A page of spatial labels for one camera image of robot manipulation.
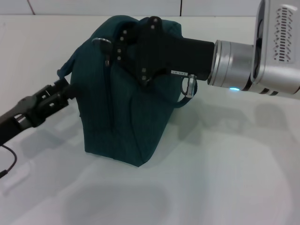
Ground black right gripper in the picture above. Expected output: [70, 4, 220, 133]
[99, 16, 216, 91]

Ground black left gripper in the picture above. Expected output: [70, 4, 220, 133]
[0, 78, 84, 143]

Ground dark teal insulated lunch bag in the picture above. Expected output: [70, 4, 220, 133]
[57, 15, 196, 168]

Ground right arm cable with plug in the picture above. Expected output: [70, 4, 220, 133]
[181, 74, 200, 98]

